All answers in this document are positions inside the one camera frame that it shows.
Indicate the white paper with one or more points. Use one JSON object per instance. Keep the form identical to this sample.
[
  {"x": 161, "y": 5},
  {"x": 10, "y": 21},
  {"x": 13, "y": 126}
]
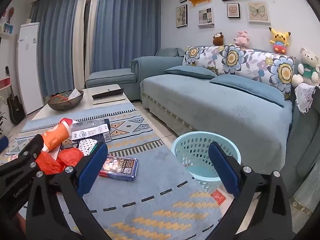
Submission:
[{"x": 74, "y": 94}]

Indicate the blue fabric sofa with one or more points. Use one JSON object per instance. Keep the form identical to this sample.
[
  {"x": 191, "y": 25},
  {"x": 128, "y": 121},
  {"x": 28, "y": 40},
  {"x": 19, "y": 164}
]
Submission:
[{"x": 212, "y": 115}]

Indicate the small dark square frame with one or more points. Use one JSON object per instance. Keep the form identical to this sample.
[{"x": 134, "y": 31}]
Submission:
[{"x": 233, "y": 10}]

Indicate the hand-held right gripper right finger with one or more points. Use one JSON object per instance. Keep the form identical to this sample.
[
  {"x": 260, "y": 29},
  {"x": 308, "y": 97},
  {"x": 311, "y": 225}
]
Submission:
[{"x": 222, "y": 170}]

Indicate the orange paper cup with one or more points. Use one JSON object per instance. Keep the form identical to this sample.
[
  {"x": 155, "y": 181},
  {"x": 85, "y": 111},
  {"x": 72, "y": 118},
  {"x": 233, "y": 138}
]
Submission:
[{"x": 56, "y": 136}]

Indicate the newspaper print canvas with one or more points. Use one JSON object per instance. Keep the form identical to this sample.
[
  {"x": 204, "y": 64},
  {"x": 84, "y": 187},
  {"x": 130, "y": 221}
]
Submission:
[{"x": 206, "y": 17}]

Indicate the dark metal bowl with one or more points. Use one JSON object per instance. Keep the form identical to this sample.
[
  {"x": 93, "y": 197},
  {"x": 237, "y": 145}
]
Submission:
[{"x": 65, "y": 105}]

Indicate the brown monkey plush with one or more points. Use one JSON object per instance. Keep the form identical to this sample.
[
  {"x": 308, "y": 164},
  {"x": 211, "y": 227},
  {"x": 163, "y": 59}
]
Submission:
[{"x": 218, "y": 39}]

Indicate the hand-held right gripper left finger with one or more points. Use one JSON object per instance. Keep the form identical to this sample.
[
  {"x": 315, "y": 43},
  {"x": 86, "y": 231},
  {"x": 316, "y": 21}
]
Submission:
[{"x": 91, "y": 172}]

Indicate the floral armrest cloth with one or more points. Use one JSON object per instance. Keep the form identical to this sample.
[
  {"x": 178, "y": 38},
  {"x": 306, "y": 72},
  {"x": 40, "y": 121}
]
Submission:
[{"x": 304, "y": 97}]

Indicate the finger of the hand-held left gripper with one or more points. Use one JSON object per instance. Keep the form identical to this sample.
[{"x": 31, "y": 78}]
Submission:
[
  {"x": 3, "y": 144},
  {"x": 32, "y": 150}
]

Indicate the black guitar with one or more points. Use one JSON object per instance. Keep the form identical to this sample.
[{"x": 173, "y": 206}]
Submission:
[{"x": 15, "y": 107}]

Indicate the white refrigerator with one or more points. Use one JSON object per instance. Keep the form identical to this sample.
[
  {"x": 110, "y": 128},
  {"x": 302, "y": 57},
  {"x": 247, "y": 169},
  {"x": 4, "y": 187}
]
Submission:
[{"x": 28, "y": 67}]

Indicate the floral cushion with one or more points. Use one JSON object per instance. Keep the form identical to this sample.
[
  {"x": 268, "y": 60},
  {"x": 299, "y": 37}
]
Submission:
[{"x": 237, "y": 60}]

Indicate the tall black picture frame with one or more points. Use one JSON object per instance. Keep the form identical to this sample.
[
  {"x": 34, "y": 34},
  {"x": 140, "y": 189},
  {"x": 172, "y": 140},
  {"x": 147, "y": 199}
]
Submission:
[{"x": 181, "y": 16}]

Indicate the small blue pillow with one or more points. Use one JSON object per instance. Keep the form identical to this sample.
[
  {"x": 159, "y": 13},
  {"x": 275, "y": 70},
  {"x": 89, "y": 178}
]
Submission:
[{"x": 190, "y": 72}]

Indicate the white and navy carton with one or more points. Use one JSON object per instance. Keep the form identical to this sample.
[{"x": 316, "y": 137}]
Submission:
[{"x": 90, "y": 133}]

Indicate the white teddy bear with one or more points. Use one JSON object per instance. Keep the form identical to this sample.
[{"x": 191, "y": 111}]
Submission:
[{"x": 307, "y": 67}]

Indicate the light blue plastic basket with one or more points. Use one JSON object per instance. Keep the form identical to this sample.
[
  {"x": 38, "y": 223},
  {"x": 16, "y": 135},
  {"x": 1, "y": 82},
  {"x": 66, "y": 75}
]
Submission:
[{"x": 190, "y": 150}]

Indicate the black tray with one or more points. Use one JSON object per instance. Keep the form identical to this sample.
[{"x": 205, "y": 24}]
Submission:
[{"x": 107, "y": 93}]

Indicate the large blue pillow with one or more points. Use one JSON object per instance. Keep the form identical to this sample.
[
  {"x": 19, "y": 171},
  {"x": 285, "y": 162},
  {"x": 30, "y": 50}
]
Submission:
[{"x": 250, "y": 87}]

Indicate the butterfly picture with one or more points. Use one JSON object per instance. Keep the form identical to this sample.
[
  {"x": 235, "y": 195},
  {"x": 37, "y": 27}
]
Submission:
[{"x": 258, "y": 12}]

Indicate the orange plastic bag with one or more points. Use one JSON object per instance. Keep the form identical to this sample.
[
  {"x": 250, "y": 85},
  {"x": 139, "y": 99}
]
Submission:
[{"x": 71, "y": 157}]

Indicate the yellow plush toy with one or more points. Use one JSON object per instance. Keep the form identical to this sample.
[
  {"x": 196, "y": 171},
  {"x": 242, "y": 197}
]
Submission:
[{"x": 279, "y": 41}]

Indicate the pale green lace cloth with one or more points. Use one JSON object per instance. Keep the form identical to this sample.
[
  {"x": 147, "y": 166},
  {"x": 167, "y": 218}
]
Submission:
[{"x": 306, "y": 192}]

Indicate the small blue picture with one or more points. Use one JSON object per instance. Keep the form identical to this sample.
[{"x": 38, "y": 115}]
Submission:
[{"x": 8, "y": 28}]

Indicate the white sheer curtain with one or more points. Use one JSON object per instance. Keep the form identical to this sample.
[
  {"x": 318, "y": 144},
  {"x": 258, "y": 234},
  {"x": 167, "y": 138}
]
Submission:
[{"x": 78, "y": 42}]

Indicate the dark blue card box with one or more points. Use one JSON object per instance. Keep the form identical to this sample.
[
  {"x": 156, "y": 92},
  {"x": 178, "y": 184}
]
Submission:
[{"x": 120, "y": 167}]

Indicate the pink pig plush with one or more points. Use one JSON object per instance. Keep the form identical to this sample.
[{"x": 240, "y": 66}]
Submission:
[{"x": 242, "y": 38}]

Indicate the blue patterned rug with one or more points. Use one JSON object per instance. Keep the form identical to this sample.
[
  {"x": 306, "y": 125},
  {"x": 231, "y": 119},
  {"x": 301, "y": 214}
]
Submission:
[{"x": 150, "y": 205}]

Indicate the blue curtain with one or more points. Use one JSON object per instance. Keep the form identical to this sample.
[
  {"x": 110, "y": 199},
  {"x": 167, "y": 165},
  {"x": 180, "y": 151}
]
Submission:
[
  {"x": 57, "y": 42},
  {"x": 125, "y": 30}
]

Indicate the polka dot wrapper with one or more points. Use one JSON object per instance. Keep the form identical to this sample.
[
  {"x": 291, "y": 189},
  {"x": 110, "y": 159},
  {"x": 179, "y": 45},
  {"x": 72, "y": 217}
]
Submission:
[{"x": 86, "y": 146}]

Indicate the red wall shelf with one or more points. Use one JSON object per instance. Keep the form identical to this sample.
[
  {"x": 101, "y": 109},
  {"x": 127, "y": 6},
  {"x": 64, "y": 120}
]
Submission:
[{"x": 5, "y": 83}]

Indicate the white coffee table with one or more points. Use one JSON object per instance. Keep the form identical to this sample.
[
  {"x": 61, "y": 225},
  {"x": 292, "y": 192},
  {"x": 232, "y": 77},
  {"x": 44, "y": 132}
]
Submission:
[{"x": 62, "y": 113}]

